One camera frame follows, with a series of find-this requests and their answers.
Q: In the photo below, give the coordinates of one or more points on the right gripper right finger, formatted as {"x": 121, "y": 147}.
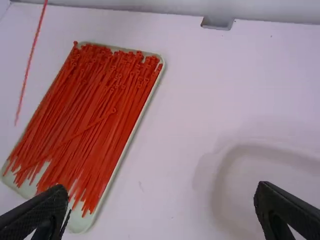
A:
{"x": 295, "y": 215}

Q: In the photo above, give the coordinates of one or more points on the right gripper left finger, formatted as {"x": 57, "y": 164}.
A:
{"x": 32, "y": 215}

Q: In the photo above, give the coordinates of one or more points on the pale tray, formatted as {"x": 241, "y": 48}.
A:
{"x": 78, "y": 223}

